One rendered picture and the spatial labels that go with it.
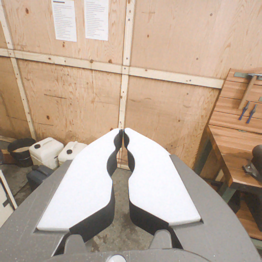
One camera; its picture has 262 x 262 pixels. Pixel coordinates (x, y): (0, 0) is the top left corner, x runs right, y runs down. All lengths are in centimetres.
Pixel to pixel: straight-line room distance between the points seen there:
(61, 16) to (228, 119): 174
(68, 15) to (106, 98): 77
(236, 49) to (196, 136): 83
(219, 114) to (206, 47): 58
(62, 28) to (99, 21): 37
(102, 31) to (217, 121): 131
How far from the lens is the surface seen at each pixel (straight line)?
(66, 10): 179
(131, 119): 174
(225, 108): 164
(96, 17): 166
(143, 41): 155
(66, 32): 179
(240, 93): 162
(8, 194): 130
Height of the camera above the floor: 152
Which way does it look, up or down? 31 degrees down
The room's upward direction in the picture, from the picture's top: 7 degrees clockwise
